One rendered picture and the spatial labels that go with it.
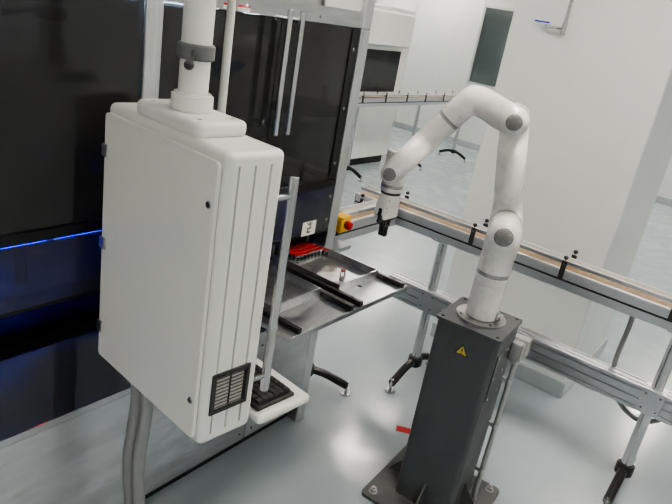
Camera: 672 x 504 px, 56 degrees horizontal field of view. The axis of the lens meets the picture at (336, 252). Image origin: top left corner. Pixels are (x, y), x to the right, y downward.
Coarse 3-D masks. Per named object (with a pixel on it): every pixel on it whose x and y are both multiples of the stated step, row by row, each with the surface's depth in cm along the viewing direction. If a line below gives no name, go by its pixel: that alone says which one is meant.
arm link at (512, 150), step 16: (528, 128) 220; (512, 144) 218; (496, 160) 221; (512, 160) 216; (496, 176) 221; (512, 176) 217; (496, 192) 224; (512, 192) 220; (496, 208) 230; (512, 208) 228
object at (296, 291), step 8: (272, 264) 241; (272, 272) 242; (288, 272) 237; (272, 280) 236; (288, 280) 238; (296, 280) 235; (304, 280) 233; (272, 288) 230; (288, 288) 232; (296, 288) 233; (304, 288) 234; (312, 288) 231; (320, 288) 229; (288, 296) 226; (296, 296) 227; (304, 296) 222; (312, 296) 226; (264, 304) 211; (288, 304) 216; (296, 304) 220
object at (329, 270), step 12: (336, 252) 265; (288, 264) 248; (312, 264) 256; (324, 264) 259; (336, 264) 261; (348, 264) 262; (360, 264) 259; (312, 276) 241; (324, 276) 247; (336, 276) 249; (348, 276) 251; (360, 276) 245; (372, 276) 252; (348, 288) 240
